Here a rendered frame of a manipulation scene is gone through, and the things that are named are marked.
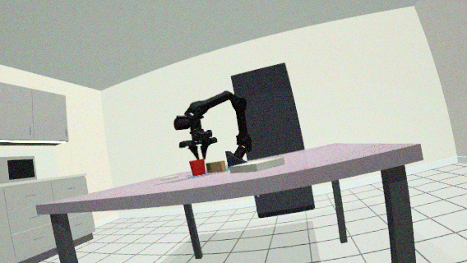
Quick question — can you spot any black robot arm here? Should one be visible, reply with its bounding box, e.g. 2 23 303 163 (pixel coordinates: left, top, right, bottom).
174 90 252 160

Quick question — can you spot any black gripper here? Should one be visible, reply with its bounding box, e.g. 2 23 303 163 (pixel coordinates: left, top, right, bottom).
179 127 218 160

